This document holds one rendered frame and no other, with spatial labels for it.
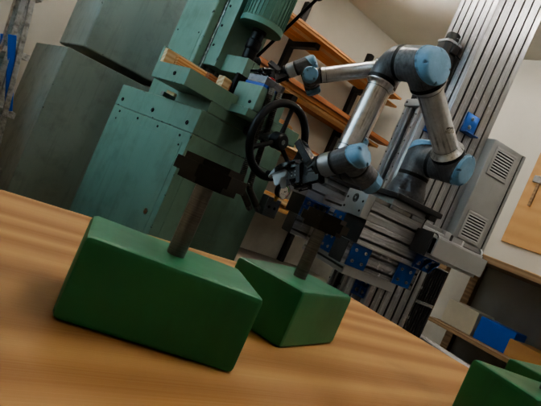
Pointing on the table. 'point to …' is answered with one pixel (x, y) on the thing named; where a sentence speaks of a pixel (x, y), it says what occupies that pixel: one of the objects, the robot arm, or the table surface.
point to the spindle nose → (253, 43)
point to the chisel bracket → (230, 66)
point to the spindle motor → (268, 16)
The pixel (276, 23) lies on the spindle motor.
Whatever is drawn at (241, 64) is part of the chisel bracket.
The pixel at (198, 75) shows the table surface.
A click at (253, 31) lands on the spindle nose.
